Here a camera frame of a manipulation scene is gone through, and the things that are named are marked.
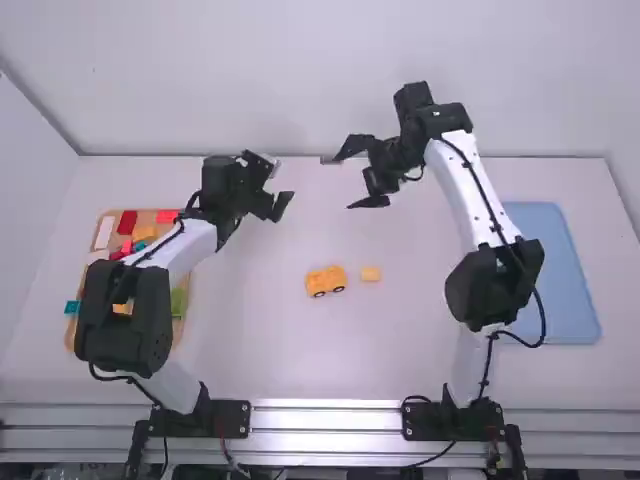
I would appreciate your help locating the yellow toy car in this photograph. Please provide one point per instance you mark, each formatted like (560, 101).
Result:
(325, 281)

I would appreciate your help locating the pink toy brick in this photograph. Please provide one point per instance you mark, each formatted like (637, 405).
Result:
(167, 216)

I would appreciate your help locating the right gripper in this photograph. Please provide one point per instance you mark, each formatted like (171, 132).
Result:
(395, 160)

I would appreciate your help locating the dark red toy brick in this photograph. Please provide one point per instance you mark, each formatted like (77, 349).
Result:
(127, 222)

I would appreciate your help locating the green toy brick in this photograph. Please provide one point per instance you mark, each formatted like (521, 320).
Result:
(178, 302)

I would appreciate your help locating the yellow sloped toy brick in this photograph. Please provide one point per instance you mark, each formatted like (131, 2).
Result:
(145, 233)

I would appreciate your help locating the blue mat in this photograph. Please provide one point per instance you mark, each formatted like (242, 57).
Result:
(560, 250)

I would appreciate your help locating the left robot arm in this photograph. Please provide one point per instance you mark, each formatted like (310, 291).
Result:
(190, 240)

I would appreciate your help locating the silver rails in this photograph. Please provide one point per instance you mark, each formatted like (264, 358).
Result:
(325, 420)

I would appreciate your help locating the orange toy brick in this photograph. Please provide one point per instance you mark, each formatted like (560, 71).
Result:
(122, 309)

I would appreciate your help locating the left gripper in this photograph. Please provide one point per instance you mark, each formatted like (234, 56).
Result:
(250, 187)

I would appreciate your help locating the long white toy brick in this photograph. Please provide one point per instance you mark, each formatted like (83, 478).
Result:
(104, 232)

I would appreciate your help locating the blue toy brick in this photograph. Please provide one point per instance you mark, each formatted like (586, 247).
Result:
(140, 246)
(73, 308)

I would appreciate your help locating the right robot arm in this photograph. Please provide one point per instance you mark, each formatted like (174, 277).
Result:
(480, 200)

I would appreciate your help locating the tan tray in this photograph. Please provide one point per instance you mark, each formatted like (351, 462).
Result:
(150, 220)

